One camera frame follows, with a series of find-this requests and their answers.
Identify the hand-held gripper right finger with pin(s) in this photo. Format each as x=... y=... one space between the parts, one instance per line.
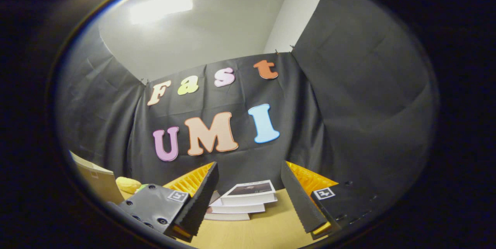
x=298 y=198

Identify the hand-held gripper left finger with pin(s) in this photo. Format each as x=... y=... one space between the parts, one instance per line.
x=201 y=198

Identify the beige storage box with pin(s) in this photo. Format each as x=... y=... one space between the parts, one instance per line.
x=97 y=181

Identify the tan cover book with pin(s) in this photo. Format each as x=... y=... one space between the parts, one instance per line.
x=226 y=217

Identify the white patterned cover book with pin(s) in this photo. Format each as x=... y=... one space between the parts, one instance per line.
x=236 y=209

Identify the white portrait cover book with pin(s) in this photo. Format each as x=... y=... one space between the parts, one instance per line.
x=250 y=191

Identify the pink and green plush toy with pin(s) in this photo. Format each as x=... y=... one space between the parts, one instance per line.
x=141 y=186

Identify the yellow plush toy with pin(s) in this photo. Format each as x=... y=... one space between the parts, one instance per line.
x=128 y=184

